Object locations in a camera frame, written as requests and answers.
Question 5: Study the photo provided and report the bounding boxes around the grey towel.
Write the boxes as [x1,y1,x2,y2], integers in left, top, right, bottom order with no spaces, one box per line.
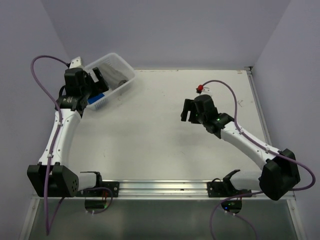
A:
[98,63,128,89]

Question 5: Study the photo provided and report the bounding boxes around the blue towel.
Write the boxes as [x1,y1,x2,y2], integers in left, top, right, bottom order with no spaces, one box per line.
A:
[87,93,105,105]

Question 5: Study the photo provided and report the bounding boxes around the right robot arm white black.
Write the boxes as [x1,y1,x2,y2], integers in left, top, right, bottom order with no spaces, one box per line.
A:
[180,94,300,201]

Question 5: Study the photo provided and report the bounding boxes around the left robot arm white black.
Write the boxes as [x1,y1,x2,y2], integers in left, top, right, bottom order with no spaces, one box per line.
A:
[27,67,109,198]

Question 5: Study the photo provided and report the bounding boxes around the white plastic basket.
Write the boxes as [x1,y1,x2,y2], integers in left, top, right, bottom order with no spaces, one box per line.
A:
[84,53,137,111]

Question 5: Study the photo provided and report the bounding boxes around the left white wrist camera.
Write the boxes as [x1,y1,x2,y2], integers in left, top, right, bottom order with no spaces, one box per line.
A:
[68,56,84,69]

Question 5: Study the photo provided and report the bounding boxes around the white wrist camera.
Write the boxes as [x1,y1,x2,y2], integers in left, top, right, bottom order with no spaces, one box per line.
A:
[68,56,84,69]
[196,84,213,97]

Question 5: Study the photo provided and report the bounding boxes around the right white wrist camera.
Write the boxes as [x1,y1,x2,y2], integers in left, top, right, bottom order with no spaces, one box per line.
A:
[196,84,213,97]

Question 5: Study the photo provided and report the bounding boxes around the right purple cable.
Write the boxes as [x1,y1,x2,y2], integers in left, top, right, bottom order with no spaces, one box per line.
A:
[202,79,316,240]

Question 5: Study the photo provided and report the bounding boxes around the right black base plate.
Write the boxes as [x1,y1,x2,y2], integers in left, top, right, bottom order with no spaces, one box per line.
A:
[206,178,252,198]

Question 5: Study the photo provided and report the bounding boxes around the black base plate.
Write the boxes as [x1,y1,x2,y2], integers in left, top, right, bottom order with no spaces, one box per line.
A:
[75,181,120,198]
[206,178,252,198]

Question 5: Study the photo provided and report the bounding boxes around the aluminium mounting rail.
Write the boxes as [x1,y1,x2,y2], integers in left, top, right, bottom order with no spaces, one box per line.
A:
[32,178,297,201]

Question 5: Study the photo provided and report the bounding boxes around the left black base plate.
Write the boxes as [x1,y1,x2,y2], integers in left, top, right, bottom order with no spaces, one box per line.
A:
[75,181,120,198]

